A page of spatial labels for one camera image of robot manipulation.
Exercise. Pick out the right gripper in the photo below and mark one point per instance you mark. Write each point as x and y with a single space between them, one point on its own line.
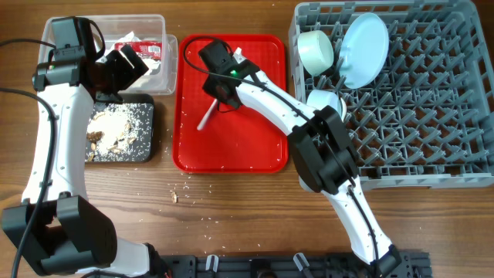
215 89

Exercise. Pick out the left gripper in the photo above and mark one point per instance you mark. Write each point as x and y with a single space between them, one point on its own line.
128 74

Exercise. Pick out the white plastic fork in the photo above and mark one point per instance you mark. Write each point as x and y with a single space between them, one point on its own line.
207 115

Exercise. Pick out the white napkin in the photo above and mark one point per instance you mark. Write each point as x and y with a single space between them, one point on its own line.
152 64

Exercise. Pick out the red snack wrapper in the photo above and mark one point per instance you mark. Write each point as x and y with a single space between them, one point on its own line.
144 49

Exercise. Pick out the rice and food scraps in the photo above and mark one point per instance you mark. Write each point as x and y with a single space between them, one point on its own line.
112 131

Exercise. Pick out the light blue bowl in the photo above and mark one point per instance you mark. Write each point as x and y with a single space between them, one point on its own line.
322 98

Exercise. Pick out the green bowl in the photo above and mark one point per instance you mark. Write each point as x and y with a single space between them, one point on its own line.
315 51

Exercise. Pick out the large light blue plate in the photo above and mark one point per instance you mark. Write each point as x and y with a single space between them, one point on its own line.
364 50

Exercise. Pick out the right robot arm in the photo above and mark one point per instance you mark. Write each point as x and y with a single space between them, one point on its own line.
323 153

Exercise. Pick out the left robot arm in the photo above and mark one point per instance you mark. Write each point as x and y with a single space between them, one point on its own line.
55 229

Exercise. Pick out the black food waste tray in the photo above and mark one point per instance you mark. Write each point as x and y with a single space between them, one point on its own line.
143 127

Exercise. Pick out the clear plastic waste bin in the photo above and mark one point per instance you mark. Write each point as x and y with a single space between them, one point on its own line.
162 58

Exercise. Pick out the grey dishwasher rack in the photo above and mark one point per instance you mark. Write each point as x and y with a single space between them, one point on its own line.
427 118

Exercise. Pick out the red serving tray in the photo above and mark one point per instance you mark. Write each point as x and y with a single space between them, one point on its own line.
232 141

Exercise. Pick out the food crumb on table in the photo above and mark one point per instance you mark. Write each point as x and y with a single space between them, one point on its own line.
174 197

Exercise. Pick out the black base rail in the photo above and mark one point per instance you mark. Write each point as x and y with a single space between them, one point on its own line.
331 266

